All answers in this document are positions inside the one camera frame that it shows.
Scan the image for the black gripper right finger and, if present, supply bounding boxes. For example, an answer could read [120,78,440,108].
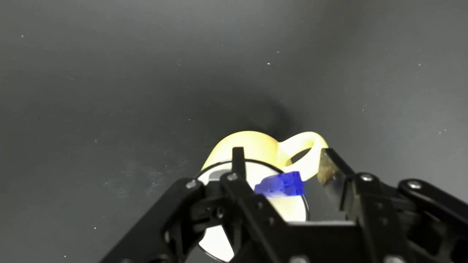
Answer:
[320,147,468,263]

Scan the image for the yellow and white mug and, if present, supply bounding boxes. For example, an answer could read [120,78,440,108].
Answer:
[196,128,332,263]

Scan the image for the blue marker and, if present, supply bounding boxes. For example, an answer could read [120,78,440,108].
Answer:
[253,169,305,200]

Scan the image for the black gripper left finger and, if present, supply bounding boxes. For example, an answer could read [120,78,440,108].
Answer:
[99,146,289,263]

